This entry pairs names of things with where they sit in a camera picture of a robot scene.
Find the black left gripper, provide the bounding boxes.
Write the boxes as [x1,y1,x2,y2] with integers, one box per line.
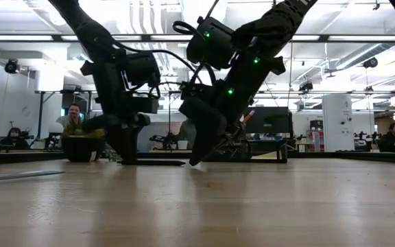
[80,51,161,165]

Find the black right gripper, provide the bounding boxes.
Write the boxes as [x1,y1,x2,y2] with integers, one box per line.
[179,68,254,167]

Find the black pen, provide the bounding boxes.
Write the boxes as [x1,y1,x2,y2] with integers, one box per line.
[117,158,187,167]

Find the potted succulent plant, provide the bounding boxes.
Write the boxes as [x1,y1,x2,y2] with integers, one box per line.
[60,127,123,163]

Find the person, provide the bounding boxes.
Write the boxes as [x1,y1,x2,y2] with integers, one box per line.
[0,127,31,151]
[378,121,395,154]
[56,103,84,137]

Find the black monitor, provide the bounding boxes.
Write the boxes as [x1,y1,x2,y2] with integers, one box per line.
[244,106,294,135]

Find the purple and blue scissors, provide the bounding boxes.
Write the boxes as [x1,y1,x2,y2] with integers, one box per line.
[0,169,67,183]

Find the black ceiling camera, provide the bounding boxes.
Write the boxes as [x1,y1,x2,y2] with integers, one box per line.
[362,56,379,70]
[4,58,21,75]

